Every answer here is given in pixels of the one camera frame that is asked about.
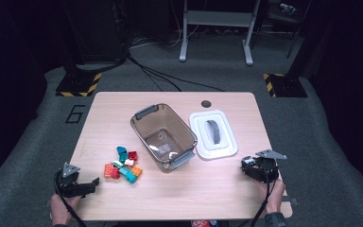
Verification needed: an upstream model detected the black yellow striped floor plate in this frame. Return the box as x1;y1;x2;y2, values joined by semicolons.
55;71;103;98
263;73;309;98

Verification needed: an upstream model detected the dark cabinet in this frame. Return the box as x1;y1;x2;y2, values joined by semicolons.
60;0;129;64

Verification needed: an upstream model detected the clear brown storage box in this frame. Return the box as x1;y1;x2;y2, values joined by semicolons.
130;103;199;174

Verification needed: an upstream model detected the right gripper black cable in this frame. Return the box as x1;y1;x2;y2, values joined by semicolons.
250;160;278;227

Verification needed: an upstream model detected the black tripod leg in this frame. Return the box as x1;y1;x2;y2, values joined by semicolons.
285;12;311;60

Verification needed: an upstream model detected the black stand post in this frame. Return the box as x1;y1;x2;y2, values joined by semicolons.
58;0;83;77
287;0;325;79

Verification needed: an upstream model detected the white metal desk frame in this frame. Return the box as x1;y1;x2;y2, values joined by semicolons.
179;0;262;66

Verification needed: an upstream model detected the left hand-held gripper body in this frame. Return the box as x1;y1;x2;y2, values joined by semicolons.
54;162;81;199

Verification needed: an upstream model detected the white floor cable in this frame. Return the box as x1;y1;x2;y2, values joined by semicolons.
129;31;202;50

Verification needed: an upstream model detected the salmon orange toy block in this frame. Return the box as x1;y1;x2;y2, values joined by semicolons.
103;163;114;179

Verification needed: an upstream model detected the grey camera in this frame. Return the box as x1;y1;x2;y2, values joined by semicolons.
278;2;298;15

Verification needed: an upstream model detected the thin black floor cable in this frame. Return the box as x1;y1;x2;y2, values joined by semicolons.
138;65;183;93
127;55;225;93

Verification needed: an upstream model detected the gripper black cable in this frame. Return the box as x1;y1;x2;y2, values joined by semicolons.
250;160;278;227
54;171;89;227

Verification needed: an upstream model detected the white lid with grey handle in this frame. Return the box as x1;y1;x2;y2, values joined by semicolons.
188;109;239;161

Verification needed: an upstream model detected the person's left hand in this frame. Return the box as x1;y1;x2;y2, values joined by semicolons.
50;192;82;226

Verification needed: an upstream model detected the red printed item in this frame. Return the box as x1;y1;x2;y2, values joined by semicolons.
191;219;220;227

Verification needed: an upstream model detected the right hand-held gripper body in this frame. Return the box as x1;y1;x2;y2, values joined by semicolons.
254;148;288;184

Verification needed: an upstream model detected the person's right hand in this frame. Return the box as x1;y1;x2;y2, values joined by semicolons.
252;178;287;216

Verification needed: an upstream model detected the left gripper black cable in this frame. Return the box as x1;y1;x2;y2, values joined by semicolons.
54;171;89;227

